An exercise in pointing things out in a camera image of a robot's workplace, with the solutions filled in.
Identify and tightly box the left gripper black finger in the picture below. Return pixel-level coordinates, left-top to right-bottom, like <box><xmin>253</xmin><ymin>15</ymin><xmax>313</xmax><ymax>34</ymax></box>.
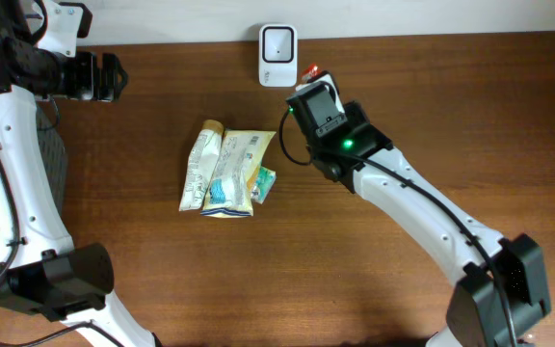
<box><xmin>98</xmin><ymin>76</ymin><xmax>128</xmax><ymax>102</ymax></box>
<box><xmin>102</xmin><ymin>53</ymin><xmax>128</xmax><ymax>80</ymax></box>

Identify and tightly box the red coffee stick sachet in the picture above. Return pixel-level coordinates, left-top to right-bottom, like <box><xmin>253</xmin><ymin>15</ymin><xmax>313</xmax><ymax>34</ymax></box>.
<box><xmin>301</xmin><ymin>64</ymin><xmax>319</xmax><ymax>83</ymax></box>

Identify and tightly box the yellow snack packet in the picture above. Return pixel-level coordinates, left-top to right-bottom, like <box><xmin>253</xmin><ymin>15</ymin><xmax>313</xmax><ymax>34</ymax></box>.
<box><xmin>200</xmin><ymin>129</ymin><xmax>276</xmax><ymax>218</ymax></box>

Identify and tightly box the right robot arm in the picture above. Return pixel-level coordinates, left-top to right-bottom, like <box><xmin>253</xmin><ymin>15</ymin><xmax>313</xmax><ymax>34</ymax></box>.
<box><xmin>286</xmin><ymin>78</ymin><xmax>551</xmax><ymax>346</ymax></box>

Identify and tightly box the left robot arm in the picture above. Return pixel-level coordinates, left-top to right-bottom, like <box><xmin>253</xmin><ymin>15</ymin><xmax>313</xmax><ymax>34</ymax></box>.
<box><xmin>0</xmin><ymin>1</ymin><xmax>159</xmax><ymax>346</ymax></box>

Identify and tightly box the white barcode scanner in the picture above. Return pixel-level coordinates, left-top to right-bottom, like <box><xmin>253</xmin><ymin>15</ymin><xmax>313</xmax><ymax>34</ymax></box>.
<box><xmin>258</xmin><ymin>23</ymin><xmax>298</xmax><ymax>88</ymax></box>

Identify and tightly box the teal tissue pack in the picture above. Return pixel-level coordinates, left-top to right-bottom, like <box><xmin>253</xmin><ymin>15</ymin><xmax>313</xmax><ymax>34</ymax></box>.
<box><xmin>251</xmin><ymin>167</ymin><xmax>277</xmax><ymax>204</ymax></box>

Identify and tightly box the white tube with tan cap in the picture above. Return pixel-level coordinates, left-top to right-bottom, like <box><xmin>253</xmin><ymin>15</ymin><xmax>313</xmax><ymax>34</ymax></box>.
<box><xmin>179</xmin><ymin>120</ymin><xmax>225</xmax><ymax>211</ymax></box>

